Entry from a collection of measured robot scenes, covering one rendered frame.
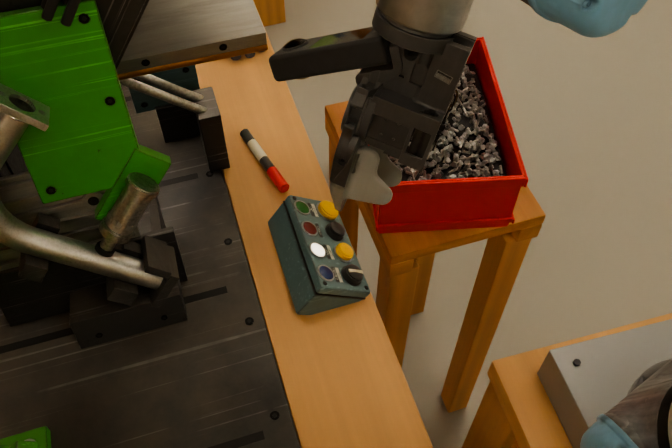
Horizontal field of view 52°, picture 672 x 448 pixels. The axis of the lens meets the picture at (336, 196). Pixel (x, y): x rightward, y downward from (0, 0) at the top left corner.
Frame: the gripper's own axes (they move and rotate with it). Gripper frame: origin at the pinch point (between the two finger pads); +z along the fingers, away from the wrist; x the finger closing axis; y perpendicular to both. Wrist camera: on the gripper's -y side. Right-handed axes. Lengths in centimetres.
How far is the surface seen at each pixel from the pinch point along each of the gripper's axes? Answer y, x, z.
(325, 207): -3.5, 16.4, 14.6
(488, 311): 27, 47, 46
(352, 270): 3.3, 8.8, 16.2
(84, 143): -26.7, -3.0, 4.1
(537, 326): 48, 92, 82
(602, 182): 56, 146, 64
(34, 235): -28.5, -8.9, 13.8
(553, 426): 32.6, 5.0, 22.7
